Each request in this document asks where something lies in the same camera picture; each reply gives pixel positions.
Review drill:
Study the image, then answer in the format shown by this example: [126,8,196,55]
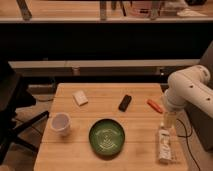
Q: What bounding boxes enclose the black cable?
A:
[175,118,202,171]

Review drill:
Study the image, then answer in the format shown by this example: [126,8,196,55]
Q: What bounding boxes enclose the black rectangular remote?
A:
[118,95,132,112]

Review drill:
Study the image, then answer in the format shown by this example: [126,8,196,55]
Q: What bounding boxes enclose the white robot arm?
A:
[162,65,213,128]

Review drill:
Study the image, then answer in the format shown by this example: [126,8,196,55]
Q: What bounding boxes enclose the black office chair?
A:
[0,60,49,165]

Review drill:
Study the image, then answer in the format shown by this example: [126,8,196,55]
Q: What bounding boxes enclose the white plastic bottle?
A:
[158,123,172,164]

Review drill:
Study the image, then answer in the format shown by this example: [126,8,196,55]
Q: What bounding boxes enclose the green round bowl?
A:
[88,119,125,157]

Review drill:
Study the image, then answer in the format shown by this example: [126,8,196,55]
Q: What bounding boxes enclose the orange marker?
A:
[147,99,163,114]

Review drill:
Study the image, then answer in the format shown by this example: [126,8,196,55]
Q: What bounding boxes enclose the long wooden bench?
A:
[9,59,199,77]

